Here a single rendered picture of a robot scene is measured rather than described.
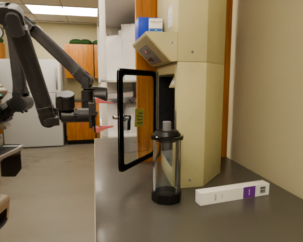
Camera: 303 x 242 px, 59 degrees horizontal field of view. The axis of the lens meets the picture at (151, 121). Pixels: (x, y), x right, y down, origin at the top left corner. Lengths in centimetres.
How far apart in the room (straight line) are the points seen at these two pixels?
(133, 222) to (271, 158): 67
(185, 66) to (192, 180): 43
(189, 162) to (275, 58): 55
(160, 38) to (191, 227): 61
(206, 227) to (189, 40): 61
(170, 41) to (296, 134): 57
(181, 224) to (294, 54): 73
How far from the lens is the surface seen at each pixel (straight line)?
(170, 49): 97
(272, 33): 126
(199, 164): 105
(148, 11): 136
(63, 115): 110
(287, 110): 115
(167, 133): 86
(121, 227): 80
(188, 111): 99
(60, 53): 139
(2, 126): 153
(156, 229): 79
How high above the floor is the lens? 134
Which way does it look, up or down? 8 degrees down
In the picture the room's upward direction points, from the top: straight up
